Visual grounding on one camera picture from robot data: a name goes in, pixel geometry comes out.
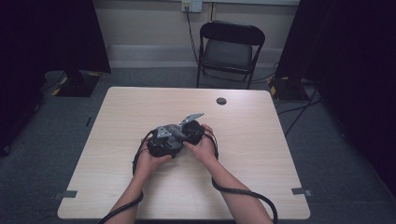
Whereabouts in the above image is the grey tape strip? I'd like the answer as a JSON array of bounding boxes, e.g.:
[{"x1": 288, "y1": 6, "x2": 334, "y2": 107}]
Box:
[
  {"x1": 52, "y1": 189, "x2": 78, "y2": 201},
  {"x1": 291, "y1": 187, "x2": 313, "y2": 197}
]

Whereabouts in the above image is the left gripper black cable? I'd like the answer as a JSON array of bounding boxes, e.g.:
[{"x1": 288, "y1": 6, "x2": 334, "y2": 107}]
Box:
[{"x1": 97, "y1": 130, "x2": 156, "y2": 224}]

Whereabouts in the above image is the black curtain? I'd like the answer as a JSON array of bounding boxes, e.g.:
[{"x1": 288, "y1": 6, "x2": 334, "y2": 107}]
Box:
[
  {"x1": 0, "y1": 0, "x2": 112, "y2": 157},
  {"x1": 275, "y1": 0, "x2": 396, "y2": 198}
]

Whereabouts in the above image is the black floor cable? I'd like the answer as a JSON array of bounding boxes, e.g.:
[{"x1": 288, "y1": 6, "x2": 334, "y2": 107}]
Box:
[{"x1": 276, "y1": 87, "x2": 323, "y2": 138}]

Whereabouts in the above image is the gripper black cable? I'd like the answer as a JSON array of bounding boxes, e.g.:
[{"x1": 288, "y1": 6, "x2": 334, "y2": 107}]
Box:
[
  {"x1": 97, "y1": 130, "x2": 156, "y2": 224},
  {"x1": 202, "y1": 128, "x2": 278, "y2": 224}
]

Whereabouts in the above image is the black socket cable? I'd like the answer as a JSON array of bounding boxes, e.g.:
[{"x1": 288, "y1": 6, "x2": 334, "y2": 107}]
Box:
[{"x1": 185, "y1": 6, "x2": 201, "y2": 64}]

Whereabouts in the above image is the white wall socket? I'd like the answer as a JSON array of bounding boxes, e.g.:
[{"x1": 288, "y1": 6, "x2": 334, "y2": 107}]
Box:
[{"x1": 181, "y1": 0, "x2": 204, "y2": 13}]

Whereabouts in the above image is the person's right hand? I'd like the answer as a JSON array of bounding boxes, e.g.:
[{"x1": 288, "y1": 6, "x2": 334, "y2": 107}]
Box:
[{"x1": 182, "y1": 124, "x2": 219, "y2": 168}]

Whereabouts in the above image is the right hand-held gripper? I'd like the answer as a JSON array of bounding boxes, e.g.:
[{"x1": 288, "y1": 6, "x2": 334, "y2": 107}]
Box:
[{"x1": 178, "y1": 112, "x2": 205, "y2": 146}]

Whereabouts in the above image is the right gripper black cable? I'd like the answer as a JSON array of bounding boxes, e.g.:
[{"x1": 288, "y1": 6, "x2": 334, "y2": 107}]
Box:
[{"x1": 202, "y1": 128, "x2": 278, "y2": 224}]

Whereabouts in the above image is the black stand base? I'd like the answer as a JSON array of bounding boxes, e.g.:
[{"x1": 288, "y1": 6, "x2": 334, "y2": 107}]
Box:
[
  {"x1": 268, "y1": 76, "x2": 309, "y2": 102},
  {"x1": 55, "y1": 70, "x2": 101, "y2": 98}
]

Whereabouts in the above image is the person's left hand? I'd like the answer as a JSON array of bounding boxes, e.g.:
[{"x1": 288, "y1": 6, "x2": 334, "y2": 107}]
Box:
[{"x1": 134, "y1": 145, "x2": 173, "y2": 179}]

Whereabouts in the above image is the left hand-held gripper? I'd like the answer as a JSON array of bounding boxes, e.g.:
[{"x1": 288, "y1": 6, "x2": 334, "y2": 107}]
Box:
[{"x1": 147, "y1": 124, "x2": 180, "y2": 159}]

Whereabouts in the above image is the black folding chair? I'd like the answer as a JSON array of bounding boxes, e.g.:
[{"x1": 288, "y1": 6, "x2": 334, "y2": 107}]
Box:
[{"x1": 195, "y1": 20, "x2": 266, "y2": 91}]

